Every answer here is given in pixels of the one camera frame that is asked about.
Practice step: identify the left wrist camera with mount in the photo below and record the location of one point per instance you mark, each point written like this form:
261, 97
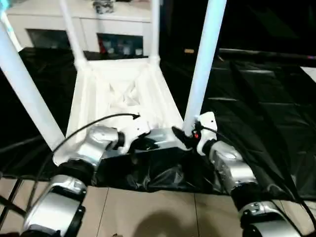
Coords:
135, 128

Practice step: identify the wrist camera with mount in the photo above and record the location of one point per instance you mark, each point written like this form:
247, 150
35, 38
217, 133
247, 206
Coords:
135, 128
207, 121

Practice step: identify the dark object on cabinet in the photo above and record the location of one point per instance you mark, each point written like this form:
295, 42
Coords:
103, 6

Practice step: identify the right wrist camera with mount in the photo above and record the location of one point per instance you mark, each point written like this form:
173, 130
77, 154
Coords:
207, 121

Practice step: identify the long black bar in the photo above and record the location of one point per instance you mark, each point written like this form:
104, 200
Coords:
266, 53

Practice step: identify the black folding table frame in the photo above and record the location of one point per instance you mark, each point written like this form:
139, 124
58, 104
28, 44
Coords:
12, 197

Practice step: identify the white cabinet with glass doors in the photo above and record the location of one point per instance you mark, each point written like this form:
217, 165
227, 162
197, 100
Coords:
111, 24

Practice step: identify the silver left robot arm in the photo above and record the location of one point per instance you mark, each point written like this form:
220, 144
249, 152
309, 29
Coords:
93, 145

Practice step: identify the white flat board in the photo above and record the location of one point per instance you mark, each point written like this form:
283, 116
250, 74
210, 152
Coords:
309, 72

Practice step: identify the black glossy mat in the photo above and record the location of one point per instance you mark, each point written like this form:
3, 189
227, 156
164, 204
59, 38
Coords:
259, 111

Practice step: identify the small tan label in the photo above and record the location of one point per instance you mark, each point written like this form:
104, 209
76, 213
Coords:
188, 51

